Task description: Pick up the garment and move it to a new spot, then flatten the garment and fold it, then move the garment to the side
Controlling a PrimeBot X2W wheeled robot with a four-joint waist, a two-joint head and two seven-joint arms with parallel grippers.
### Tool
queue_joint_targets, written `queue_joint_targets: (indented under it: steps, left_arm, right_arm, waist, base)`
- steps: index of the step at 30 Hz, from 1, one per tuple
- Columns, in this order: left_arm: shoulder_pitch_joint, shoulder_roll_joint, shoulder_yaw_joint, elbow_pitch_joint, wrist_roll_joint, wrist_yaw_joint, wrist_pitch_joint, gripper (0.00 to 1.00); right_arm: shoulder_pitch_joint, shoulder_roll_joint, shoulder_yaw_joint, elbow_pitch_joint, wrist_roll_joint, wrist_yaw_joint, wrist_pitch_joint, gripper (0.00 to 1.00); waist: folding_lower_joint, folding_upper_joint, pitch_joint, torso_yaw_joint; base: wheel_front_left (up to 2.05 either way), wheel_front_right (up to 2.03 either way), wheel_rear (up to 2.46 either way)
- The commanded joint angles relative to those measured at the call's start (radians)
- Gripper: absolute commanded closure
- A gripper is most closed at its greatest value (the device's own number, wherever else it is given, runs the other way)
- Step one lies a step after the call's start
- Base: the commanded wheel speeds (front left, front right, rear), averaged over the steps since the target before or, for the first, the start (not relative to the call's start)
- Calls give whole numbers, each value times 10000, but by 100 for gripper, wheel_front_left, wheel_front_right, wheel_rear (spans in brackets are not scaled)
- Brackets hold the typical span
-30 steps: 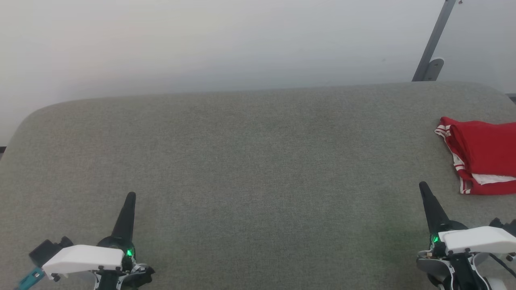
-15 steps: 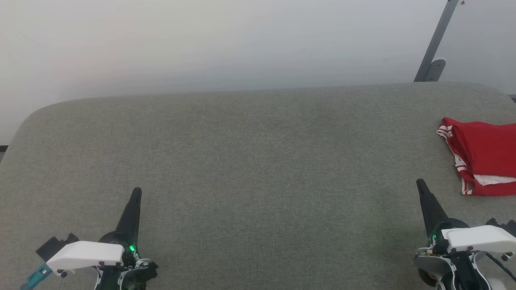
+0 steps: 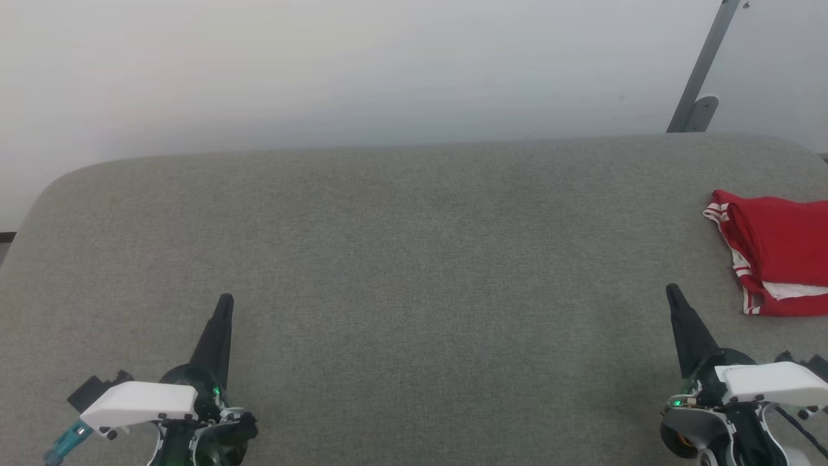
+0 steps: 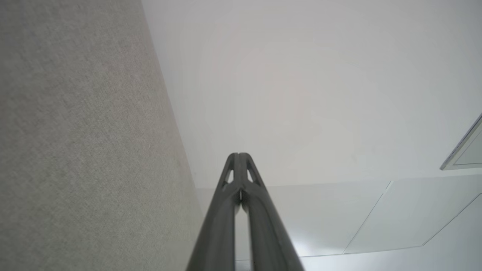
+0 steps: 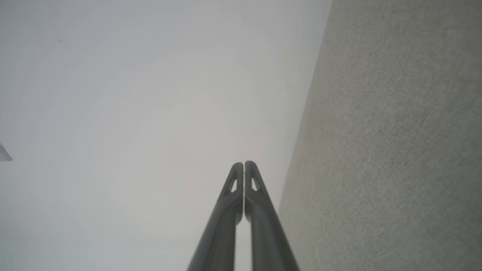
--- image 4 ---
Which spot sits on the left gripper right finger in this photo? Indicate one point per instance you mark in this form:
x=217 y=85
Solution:
x=269 y=237

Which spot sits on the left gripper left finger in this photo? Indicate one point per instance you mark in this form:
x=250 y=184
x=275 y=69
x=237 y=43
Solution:
x=216 y=229

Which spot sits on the grey fabric sofa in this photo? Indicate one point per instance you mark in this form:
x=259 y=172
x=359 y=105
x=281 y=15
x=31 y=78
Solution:
x=75 y=131

